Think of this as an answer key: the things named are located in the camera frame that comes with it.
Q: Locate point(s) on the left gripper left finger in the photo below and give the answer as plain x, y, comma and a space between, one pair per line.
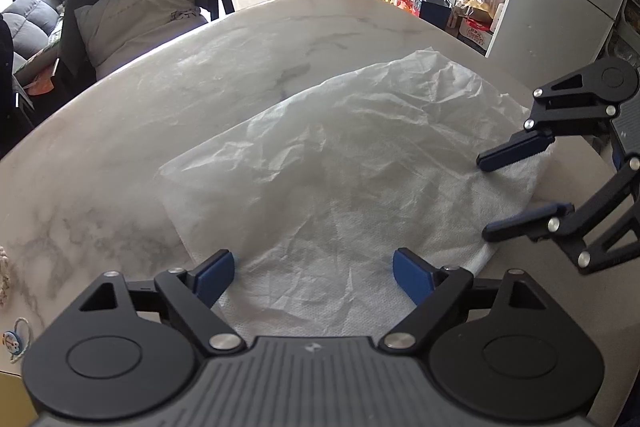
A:
125, 348

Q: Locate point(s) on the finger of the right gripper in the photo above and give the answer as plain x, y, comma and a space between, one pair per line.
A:
568, 226
572, 105

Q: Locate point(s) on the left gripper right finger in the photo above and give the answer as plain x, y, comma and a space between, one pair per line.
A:
502, 350

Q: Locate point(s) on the white plastic shopping bag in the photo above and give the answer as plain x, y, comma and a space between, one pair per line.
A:
313, 195

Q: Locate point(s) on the small blue trinket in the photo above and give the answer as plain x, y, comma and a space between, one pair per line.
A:
18, 339

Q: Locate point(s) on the gold box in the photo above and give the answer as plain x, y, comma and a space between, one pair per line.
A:
16, 410

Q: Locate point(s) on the dark blue bin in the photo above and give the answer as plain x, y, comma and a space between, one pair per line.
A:
436, 12

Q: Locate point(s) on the grey cushion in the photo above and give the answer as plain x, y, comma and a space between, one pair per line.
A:
116, 32

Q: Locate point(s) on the grey sofa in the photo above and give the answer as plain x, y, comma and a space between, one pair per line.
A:
34, 24

